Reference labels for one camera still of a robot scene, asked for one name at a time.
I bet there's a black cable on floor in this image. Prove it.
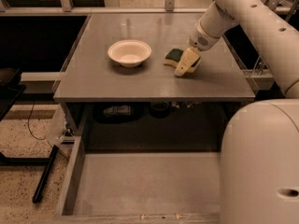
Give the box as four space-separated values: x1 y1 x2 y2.
26 102 47 142

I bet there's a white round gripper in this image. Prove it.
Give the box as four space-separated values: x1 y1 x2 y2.
175 20 221 77

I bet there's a green and yellow sponge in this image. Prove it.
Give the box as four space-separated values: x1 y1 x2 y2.
164 48 202 74

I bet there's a white paper bowl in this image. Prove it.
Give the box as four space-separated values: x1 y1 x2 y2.
107 40 151 68

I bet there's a dark cup under cabinet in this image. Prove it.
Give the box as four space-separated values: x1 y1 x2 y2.
149 102 170 119

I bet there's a black metal stand leg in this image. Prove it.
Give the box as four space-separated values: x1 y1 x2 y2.
32 146 59 203

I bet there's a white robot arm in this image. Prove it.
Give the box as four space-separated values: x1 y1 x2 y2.
189 0 299 224

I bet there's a grey open top drawer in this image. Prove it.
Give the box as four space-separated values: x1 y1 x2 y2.
57 137 220 224

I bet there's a grey cabinet with top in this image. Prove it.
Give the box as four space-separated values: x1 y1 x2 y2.
54 13 255 153

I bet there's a black chair at left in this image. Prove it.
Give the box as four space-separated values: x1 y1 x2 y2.
0 68 26 120

